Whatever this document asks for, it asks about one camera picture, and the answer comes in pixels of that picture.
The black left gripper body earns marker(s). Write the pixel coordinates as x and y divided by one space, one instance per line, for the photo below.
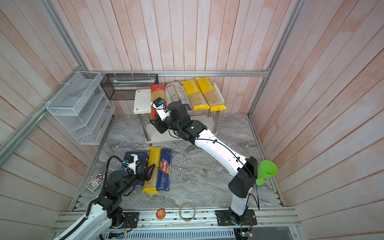
140 177

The yellow pasta bag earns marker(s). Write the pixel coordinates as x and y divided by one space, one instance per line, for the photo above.
154 159
210 94
195 95

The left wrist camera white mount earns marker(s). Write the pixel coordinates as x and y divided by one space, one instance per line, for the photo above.
130 163

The small card pack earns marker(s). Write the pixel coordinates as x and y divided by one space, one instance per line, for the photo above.
95 182

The white two-tier shelf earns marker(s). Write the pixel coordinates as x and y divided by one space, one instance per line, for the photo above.
142 108

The white wire mesh rack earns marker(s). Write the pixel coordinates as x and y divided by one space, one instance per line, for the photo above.
81 110

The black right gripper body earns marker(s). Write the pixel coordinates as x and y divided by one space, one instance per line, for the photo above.
163 126

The red round sticker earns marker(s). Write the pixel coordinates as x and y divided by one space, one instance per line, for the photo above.
161 214

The clear tape roll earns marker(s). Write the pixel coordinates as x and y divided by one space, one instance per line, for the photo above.
187 212

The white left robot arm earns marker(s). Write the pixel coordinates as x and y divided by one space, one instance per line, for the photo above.
105 211

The dark blue pasta box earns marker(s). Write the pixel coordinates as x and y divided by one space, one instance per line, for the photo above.
141 163

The green plastic goblet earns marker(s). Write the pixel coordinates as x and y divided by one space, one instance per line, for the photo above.
266 170

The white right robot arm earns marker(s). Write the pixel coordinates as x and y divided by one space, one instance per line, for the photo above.
243 169

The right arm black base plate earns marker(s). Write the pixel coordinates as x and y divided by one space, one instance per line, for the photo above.
229 218

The red spaghetti bag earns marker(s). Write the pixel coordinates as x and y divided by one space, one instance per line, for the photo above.
158 91

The blue Barilla spaghetti box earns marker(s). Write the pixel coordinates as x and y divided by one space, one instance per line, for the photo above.
163 181

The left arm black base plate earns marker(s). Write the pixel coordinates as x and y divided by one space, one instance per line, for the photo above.
126 220

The clear blue spaghetti bag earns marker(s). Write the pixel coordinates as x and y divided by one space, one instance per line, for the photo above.
177 93

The black mesh basket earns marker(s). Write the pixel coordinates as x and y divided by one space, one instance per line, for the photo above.
122 87

